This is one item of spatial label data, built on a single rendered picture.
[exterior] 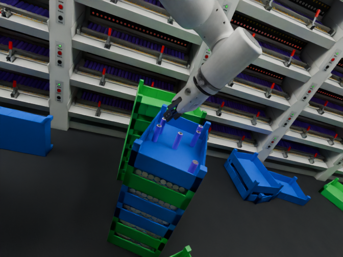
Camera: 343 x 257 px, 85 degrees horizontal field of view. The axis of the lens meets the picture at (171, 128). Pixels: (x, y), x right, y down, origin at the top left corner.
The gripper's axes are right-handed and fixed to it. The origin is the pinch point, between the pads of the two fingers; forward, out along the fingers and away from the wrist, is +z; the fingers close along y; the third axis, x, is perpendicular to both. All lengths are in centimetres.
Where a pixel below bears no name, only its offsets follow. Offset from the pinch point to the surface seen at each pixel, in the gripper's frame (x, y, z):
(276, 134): -29, 96, 7
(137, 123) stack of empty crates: 8.6, 1.2, 20.1
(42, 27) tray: 70, -14, 28
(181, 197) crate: -23.8, -11.2, 3.5
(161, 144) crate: -6.4, -4.4, 7.6
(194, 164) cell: -17.9, -9.2, -4.9
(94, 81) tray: 47, 5, 39
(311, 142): -47, 119, -3
